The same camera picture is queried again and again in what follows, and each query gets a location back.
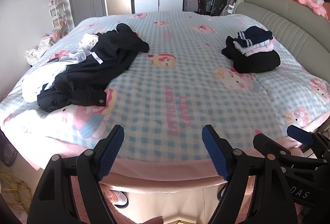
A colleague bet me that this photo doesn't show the checkered printed pillow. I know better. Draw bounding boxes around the checkered printed pillow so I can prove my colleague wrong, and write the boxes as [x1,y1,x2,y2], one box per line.
[258,69,330,134]

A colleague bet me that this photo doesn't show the grey padded headboard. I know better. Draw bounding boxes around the grey padded headboard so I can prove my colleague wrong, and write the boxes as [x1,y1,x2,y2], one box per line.
[236,0,330,77]

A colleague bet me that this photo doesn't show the white charger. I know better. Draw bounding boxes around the white charger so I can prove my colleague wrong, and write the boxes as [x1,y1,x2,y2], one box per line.
[223,4,236,16]

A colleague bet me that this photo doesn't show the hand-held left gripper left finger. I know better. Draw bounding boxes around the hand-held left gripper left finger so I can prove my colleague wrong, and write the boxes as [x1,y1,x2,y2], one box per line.
[27,125,125,224]

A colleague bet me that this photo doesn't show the white slipper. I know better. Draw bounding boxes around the white slipper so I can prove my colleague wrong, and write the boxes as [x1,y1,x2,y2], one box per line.
[111,183,129,209]

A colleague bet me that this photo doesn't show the pink white plush toy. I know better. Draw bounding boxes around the pink white plush toy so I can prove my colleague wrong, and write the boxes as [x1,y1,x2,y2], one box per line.
[298,0,328,19]

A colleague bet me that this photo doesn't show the printed checkered blanket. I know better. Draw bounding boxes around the printed checkered blanket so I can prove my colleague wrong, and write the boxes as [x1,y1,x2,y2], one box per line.
[0,12,330,186]

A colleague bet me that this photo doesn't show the black jacket with white stripe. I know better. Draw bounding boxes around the black jacket with white stripe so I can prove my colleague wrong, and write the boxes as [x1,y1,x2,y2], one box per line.
[37,23,150,113]

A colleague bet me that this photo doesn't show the person's pink fleece clothing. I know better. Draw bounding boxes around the person's pink fleece clothing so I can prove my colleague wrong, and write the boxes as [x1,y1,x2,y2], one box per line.
[70,134,330,224]

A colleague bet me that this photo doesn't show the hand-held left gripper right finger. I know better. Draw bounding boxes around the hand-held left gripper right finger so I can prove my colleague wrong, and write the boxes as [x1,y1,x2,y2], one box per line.
[202,125,296,224]

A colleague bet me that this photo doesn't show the cream garment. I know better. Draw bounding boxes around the cream garment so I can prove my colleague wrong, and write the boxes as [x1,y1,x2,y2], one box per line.
[79,33,100,50]

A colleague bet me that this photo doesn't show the pale clothes pile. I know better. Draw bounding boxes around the pale clothes pile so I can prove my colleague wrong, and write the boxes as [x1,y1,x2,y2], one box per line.
[24,33,56,66]

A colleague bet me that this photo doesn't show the white printed folded garment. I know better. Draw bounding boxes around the white printed folded garment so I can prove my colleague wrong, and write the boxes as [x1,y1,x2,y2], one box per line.
[233,41,271,56]

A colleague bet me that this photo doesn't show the white shelf rack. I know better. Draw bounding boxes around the white shelf rack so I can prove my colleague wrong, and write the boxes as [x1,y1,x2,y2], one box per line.
[48,0,70,34]

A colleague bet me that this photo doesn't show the gold wire basket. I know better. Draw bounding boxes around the gold wire basket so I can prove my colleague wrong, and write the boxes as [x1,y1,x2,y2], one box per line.
[0,170,34,214]

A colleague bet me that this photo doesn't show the cream bed frame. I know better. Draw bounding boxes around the cream bed frame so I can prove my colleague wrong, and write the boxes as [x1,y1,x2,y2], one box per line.
[103,180,225,224]

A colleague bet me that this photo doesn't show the navy striped folded garment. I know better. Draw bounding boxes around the navy striped folded garment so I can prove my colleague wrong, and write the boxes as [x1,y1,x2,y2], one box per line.
[233,26,273,48]

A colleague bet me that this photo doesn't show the black folded garment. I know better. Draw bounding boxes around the black folded garment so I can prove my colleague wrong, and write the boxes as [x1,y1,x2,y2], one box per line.
[222,36,281,74]

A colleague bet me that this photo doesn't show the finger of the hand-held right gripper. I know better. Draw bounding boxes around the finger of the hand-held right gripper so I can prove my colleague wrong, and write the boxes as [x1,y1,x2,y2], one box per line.
[287,125,330,160]
[253,134,324,169]

